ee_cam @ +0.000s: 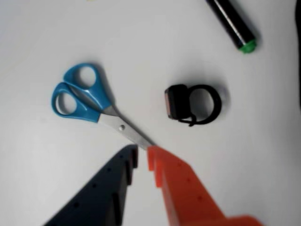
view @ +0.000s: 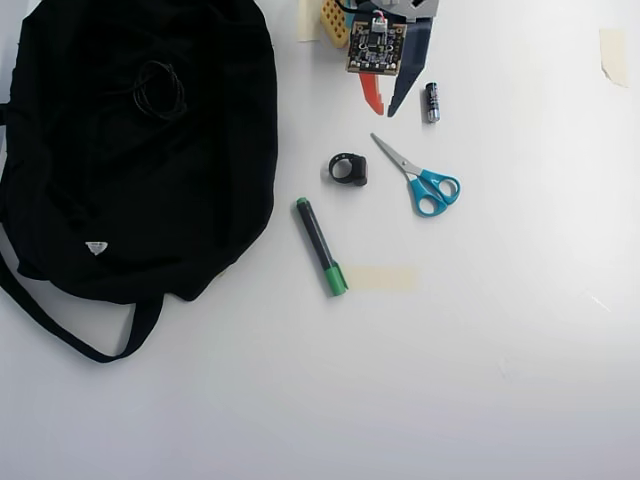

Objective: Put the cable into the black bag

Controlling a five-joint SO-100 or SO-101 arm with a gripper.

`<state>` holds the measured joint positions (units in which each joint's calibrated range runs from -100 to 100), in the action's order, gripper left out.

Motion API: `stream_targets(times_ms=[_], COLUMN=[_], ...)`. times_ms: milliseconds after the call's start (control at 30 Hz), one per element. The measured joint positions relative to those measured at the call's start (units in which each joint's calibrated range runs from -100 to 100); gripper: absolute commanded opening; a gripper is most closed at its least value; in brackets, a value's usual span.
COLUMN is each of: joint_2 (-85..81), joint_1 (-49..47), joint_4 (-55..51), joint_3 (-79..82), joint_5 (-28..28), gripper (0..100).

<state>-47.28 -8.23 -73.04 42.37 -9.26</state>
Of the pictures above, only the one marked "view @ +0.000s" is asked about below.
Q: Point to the black cylindrical battery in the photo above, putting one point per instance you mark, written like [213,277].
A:
[432,102]

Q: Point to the yellow perforated block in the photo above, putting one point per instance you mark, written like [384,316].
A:
[334,25]

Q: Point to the camera circuit board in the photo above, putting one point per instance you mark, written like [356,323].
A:
[376,47]

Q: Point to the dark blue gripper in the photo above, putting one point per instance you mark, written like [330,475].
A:
[414,55]

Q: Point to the green black marker pen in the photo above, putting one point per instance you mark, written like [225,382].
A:
[316,240]

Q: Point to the long beige masking tape strip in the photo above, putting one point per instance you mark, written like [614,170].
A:
[382,278]

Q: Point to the black fabric bag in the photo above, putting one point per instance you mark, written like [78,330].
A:
[140,175]

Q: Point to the torn beige masking tape piece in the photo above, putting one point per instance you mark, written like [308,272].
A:
[614,55]

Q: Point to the narrow beige masking tape piece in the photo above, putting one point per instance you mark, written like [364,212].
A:
[309,22]

